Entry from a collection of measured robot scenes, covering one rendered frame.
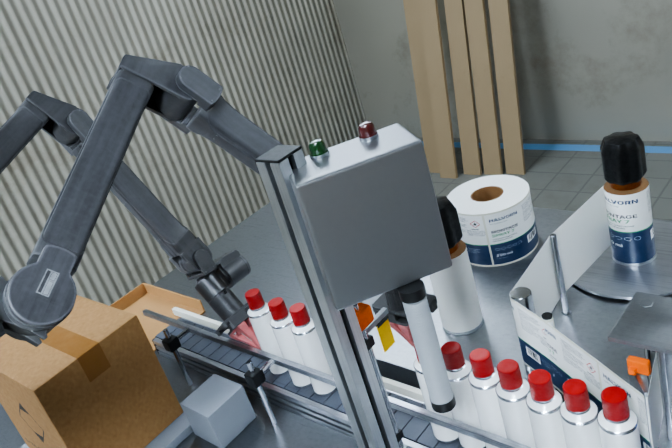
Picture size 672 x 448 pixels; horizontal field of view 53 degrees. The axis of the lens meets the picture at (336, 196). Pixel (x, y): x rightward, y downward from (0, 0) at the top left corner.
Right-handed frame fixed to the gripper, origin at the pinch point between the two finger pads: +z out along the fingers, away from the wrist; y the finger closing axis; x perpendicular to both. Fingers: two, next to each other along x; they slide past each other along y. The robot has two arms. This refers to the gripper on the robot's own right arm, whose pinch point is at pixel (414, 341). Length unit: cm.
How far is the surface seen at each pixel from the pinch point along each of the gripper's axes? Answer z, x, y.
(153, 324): 19, 3, 94
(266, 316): -1.3, 5.7, 33.8
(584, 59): 54, -297, 91
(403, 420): 13.4, 7.3, 1.3
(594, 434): -0.5, 8.2, -36.1
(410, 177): -42.2, 12.8, -19.2
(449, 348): -7.3, 6.3, -12.9
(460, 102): 61, -252, 150
